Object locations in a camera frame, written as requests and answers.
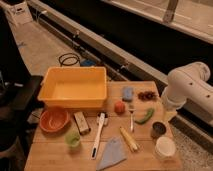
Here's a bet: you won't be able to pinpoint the blue grey towel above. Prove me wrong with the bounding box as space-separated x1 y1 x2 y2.
96 137 127 171

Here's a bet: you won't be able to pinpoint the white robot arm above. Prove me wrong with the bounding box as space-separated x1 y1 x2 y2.
161 62 213 116

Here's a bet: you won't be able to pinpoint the yellow plastic tray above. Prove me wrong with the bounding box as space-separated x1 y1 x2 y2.
38 67 107 108

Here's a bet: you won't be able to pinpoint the orange toy fruit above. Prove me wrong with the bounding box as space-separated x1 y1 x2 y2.
114 101 125 114

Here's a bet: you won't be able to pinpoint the blue object on floor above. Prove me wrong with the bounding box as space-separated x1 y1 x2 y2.
80 59 96 67

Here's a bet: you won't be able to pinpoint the white dish brush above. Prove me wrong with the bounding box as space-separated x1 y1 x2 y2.
91 112 108 159

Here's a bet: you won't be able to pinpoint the dark red grapes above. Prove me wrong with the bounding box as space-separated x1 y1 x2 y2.
138 91 157 101

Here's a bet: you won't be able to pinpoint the wooden block box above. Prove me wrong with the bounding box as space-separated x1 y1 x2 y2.
74 112 90 135

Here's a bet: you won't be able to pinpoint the green plastic cup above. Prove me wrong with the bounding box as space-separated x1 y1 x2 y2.
65 131 80 148

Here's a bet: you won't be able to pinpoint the orange plastic bowl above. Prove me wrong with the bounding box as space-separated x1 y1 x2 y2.
39 107 70 133

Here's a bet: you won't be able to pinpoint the dark metal can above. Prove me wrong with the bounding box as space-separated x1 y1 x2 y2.
150 122 166 139

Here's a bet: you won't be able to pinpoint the black side table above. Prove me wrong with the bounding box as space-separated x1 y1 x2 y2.
0 75 43 121

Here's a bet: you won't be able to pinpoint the white box on floor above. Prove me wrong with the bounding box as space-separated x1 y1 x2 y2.
7 1 33 26

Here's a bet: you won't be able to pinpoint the black coiled cable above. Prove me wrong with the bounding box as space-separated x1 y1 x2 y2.
58 52 81 67

